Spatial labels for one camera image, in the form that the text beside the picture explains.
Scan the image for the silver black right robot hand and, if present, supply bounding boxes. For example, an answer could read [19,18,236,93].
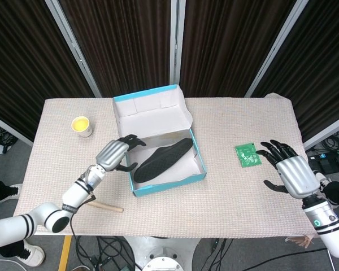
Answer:
[257,139,320,199]

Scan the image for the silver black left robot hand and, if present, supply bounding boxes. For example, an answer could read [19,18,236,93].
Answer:
[95,134,146,172]

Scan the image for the light blue cardboard shoe box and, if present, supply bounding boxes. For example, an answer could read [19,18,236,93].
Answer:
[112,84,208,198]

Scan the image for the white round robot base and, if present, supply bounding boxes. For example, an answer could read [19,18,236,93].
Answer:
[143,244,199,271]

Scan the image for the white sneaker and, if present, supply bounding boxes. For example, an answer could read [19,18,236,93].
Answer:
[0,183,23,203]
[23,239,45,266]
[312,170,333,193]

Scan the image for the white paper cup yellow inside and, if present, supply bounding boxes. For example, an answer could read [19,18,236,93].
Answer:
[71,116,93,138]

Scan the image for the black shoe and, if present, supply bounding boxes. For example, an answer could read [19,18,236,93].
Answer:
[134,138,193,183]

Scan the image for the green foil packet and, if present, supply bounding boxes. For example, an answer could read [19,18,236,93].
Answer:
[234,143,263,169]

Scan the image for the wooden rolling pin stick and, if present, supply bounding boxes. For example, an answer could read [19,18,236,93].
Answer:
[90,200,124,213]

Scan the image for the tan wooden object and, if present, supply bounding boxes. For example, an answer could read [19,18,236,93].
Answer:
[284,235,315,249]

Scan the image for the beige waffle weave tablecloth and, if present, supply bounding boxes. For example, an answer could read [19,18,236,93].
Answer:
[12,93,319,238]

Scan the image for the dark ribbed partition panel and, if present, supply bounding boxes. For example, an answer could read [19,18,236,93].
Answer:
[180,0,289,98]
[59,0,173,98]
[253,0,339,143]
[0,0,94,142]

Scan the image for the yellow floor tape strip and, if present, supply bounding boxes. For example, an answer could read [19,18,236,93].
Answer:
[57,235,73,271]

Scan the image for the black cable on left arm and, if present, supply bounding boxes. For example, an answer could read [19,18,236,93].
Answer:
[69,166,96,237]

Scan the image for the long black floor cable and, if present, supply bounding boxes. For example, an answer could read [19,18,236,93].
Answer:
[233,247,328,271]

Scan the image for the black floor cable bundle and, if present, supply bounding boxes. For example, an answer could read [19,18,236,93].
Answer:
[73,235,144,271]

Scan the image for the grey metal partition post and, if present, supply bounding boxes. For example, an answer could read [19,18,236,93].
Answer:
[44,0,103,98]
[170,0,186,98]
[244,0,312,98]

